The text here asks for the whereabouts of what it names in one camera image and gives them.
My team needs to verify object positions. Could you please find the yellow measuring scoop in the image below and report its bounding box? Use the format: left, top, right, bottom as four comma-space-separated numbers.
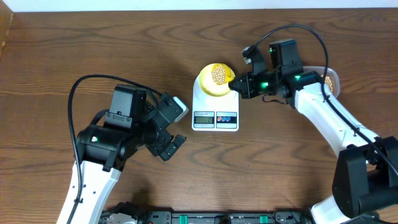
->
211, 63, 234, 85

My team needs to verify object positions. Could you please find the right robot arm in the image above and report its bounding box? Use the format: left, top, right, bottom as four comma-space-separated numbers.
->
228, 39, 397, 223

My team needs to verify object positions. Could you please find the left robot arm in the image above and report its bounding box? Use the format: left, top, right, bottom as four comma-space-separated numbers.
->
57, 90, 188, 223

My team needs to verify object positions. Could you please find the pale yellow bowl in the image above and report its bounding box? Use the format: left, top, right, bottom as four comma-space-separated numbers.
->
198, 63, 231, 96

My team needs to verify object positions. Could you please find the white digital kitchen scale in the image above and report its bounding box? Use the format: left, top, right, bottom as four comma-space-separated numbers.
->
192, 77, 239, 132

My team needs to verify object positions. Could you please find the soybeans pile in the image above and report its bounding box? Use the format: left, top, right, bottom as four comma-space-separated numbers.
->
211, 65, 226, 85

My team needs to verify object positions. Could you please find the clear plastic container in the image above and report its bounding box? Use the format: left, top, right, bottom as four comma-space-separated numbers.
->
303, 66, 340, 98

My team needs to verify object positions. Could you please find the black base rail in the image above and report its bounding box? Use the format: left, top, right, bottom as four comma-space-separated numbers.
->
99, 202, 313, 224

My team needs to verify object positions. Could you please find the right black cable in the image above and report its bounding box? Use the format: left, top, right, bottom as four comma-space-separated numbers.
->
248, 24, 398, 178

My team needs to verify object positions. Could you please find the black cable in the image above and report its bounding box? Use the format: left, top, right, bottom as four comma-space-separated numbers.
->
248, 24, 398, 178
65, 73, 164, 224

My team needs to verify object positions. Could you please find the left black cable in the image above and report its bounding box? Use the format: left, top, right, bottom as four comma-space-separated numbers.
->
65, 73, 164, 224

